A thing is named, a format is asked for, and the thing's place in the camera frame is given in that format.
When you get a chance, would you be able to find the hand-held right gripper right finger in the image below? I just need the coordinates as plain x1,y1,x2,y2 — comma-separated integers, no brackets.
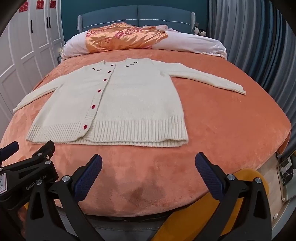
195,152,272,241

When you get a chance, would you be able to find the white knit cardigan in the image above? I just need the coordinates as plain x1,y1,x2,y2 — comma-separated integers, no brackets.
13,58,247,148

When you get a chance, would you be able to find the white wardrobe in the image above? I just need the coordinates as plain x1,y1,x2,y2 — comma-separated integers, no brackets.
0,0,64,121

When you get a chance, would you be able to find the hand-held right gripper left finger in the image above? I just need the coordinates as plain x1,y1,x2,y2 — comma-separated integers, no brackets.
25,154,103,241

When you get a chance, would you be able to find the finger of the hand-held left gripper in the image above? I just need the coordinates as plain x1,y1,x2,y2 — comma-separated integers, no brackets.
0,141,19,162
31,140,56,162

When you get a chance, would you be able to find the grey-blue curtain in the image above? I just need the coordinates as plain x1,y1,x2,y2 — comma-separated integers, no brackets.
207,0,296,160

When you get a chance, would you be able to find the white duvet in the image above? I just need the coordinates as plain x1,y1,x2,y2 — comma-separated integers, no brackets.
62,25,227,61

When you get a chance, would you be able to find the orange floral satin quilt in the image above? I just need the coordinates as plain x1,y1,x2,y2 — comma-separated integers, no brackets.
85,23,168,52

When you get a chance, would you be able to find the blue upholstered headboard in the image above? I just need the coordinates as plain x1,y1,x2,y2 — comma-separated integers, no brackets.
77,5,196,34

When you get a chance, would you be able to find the orange plush blanket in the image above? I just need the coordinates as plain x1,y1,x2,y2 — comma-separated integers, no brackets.
0,47,292,218

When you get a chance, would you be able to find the person's yellow clothing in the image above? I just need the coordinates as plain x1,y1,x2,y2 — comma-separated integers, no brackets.
14,169,270,241

